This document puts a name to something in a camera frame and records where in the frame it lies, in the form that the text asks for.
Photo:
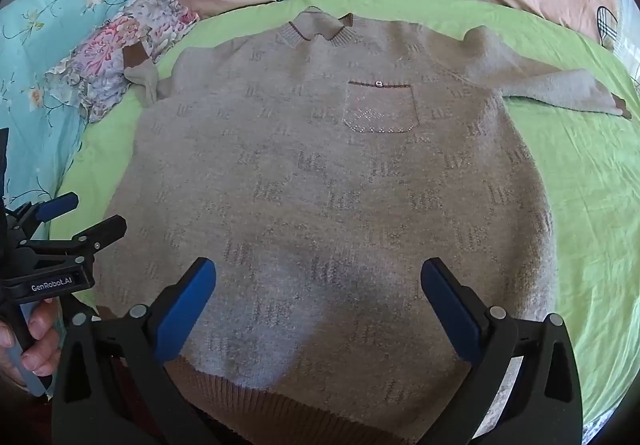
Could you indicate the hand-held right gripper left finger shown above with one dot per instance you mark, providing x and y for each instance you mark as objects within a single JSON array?
[{"x": 192, "y": 295}]

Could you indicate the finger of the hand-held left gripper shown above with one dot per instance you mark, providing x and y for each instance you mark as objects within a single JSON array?
[
  {"x": 102, "y": 229},
  {"x": 57, "y": 207}
]

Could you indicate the person's left hand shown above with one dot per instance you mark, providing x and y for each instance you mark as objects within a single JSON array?
[{"x": 42, "y": 325}]

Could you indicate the teal floral blanket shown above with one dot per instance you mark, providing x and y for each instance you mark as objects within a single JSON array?
[{"x": 40, "y": 25}]

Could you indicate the green bed sheet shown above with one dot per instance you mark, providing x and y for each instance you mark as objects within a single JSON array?
[{"x": 590, "y": 205}]

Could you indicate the beige knitted sweater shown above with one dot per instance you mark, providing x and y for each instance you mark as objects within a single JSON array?
[{"x": 325, "y": 175}]

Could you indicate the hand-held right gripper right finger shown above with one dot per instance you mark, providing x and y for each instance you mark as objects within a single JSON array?
[{"x": 445, "y": 295}]

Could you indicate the pink floral ruffled pillow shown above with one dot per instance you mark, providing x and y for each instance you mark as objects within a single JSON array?
[{"x": 115, "y": 40}]

